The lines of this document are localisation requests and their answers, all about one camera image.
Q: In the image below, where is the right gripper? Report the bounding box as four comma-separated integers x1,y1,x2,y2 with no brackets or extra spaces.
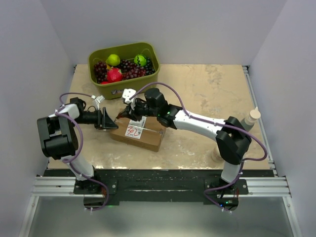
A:
122,98,159,122

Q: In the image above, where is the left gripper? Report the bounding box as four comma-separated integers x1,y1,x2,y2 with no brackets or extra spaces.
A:
73,107,118,130

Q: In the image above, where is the brown cardboard express box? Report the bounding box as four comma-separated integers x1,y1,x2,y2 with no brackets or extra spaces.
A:
110,117,166,152

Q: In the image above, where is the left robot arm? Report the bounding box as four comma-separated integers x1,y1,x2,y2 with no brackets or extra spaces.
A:
37,96,118,194

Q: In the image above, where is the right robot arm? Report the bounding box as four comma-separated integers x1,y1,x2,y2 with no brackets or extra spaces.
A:
117,88,251,194

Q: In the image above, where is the olive green plastic bin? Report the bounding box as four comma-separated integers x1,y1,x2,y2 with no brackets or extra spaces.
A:
88,42,160,99

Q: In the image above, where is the dark red grape bunch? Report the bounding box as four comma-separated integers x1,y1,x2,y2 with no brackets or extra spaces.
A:
93,59,156,84

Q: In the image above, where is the yellow-green pear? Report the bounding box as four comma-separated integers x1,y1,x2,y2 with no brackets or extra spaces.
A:
106,54,120,67

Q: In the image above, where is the green striped ball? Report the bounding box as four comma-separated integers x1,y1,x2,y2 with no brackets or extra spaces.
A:
134,54,147,67

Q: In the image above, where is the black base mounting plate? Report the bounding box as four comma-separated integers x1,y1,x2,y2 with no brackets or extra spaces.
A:
44,168,276,210

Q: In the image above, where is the cream lotion pump bottle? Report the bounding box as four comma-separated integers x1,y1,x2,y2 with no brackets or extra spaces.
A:
211,146,223,162

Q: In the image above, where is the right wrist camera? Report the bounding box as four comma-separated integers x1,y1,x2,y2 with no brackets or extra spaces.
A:
122,89,136,105

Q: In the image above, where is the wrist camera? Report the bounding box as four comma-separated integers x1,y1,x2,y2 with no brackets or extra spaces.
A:
122,89,136,105
91,95,105,104

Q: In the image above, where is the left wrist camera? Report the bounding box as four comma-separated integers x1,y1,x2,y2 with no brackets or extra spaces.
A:
91,95,105,104

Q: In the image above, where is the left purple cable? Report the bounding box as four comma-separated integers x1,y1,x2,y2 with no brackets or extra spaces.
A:
54,92,111,214

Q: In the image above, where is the aluminium frame rail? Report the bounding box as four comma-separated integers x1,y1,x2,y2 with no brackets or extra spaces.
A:
32,64,293,198

